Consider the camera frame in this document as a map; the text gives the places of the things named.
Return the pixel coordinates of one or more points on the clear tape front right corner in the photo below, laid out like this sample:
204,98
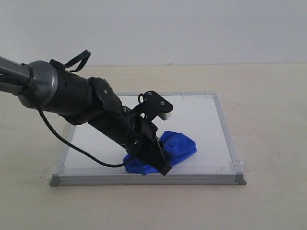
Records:
232,167

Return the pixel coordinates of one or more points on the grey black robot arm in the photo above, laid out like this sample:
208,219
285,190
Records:
53,87

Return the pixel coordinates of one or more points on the clear tape back right corner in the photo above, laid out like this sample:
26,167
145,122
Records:
196,98

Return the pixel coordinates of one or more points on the white board with aluminium frame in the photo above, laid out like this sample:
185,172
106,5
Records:
205,124

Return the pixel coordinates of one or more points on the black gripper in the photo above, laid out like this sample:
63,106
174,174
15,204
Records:
135,134

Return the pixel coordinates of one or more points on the clear tape corner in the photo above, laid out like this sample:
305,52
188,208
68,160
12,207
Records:
52,172
196,98
232,167

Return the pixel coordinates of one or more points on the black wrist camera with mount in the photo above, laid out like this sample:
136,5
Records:
152,104

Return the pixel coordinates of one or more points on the clear tape front left corner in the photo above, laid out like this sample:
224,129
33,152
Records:
52,172

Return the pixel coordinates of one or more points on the blue cloth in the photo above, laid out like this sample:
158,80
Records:
178,147

